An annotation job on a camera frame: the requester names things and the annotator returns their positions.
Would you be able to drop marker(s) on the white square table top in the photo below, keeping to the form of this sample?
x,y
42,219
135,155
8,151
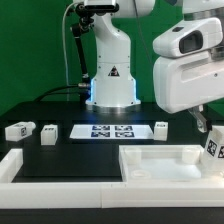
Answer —
x,y
181,163

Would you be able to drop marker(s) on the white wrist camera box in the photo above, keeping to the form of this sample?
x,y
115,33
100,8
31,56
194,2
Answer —
x,y
188,37

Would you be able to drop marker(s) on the white U-shaped fence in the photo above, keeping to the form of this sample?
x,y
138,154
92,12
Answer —
x,y
102,194

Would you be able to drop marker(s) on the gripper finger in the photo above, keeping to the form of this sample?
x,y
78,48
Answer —
x,y
203,124

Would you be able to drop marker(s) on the white sheet with tags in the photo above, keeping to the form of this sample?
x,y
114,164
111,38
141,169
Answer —
x,y
87,131

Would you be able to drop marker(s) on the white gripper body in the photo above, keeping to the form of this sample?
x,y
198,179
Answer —
x,y
189,81

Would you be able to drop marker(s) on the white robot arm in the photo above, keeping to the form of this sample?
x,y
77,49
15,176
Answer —
x,y
113,88

